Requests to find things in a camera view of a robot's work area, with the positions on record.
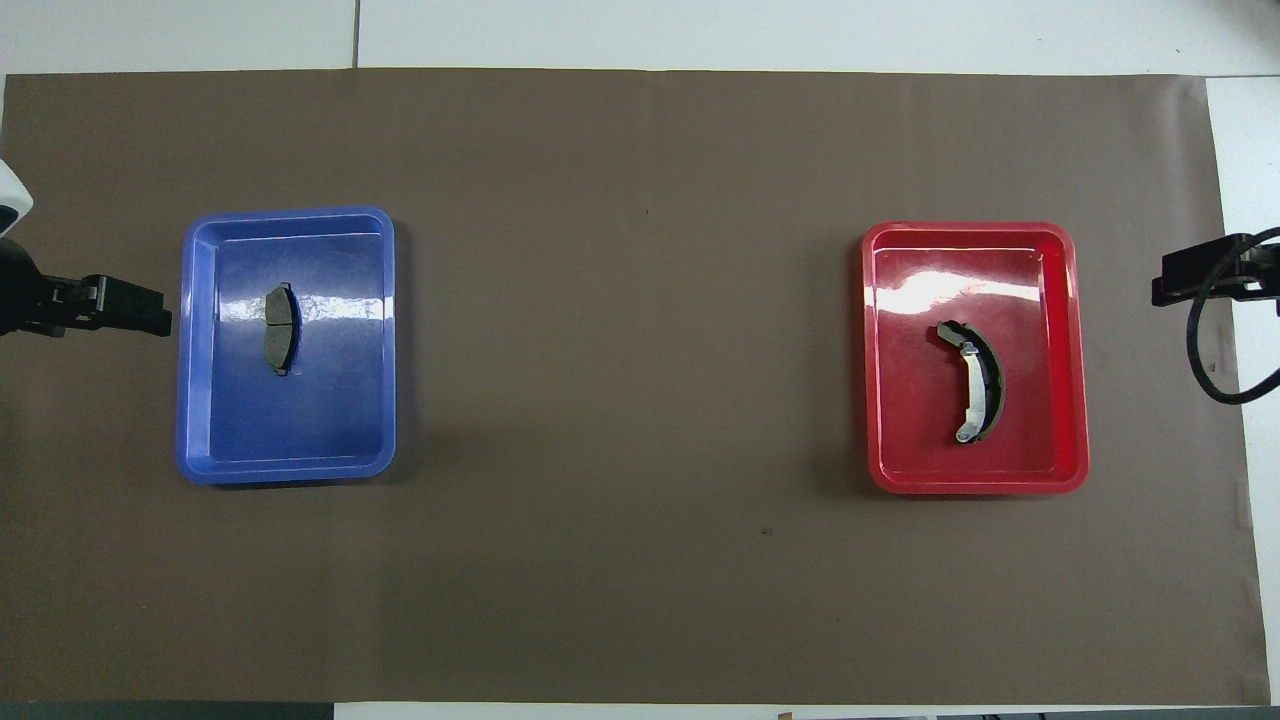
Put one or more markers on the brown paper table mat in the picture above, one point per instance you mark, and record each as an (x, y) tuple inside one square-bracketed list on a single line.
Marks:
[(640, 150)]

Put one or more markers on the dark grey brake pad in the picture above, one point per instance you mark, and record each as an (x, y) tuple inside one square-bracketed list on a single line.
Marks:
[(279, 330)]

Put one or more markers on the red plastic tray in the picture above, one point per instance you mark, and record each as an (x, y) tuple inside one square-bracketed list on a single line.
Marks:
[(920, 400)]

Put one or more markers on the blue plastic tray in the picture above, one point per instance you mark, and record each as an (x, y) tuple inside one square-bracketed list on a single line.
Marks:
[(300, 420)]

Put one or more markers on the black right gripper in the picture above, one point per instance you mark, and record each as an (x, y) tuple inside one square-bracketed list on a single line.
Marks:
[(1262, 275)]

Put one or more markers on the curved brake shoe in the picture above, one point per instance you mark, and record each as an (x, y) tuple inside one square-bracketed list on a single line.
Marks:
[(990, 375)]

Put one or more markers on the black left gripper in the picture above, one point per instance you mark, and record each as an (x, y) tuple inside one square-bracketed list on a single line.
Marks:
[(20, 295)]

